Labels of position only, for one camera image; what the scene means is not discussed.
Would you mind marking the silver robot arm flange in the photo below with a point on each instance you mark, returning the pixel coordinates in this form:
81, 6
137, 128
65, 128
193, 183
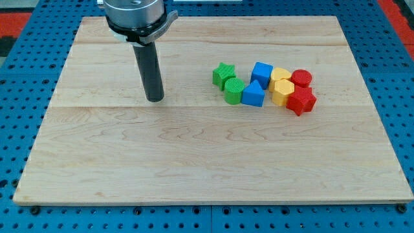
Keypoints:
138, 22

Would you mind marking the green cylinder block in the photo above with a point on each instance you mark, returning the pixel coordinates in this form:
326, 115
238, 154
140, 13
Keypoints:
233, 91

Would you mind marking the green star block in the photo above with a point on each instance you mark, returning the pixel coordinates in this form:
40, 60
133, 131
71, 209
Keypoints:
222, 73

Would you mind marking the blue triangle block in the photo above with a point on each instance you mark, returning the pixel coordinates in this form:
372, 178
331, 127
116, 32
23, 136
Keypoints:
253, 94

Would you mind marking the blue cube block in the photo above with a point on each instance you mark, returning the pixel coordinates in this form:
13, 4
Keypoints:
261, 73

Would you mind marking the yellow hexagon block front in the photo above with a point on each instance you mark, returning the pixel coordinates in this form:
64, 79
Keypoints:
282, 90

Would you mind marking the yellow hexagon block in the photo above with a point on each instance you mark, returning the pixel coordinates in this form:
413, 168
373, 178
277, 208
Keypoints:
278, 73
282, 90

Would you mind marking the yellow hexagon block rear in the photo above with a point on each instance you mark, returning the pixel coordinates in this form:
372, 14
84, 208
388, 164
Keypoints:
278, 73

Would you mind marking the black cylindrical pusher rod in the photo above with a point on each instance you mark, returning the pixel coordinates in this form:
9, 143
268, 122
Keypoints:
148, 66

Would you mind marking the red star block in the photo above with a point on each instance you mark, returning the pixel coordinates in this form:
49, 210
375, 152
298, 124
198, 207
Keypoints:
301, 100

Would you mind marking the red cylinder block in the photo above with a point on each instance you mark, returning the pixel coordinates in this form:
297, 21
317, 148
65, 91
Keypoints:
301, 77

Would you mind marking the light wooden board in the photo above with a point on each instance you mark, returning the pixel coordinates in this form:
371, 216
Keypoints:
101, 143

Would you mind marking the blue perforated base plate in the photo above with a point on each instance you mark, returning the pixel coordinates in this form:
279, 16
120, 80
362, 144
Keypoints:
33, 66

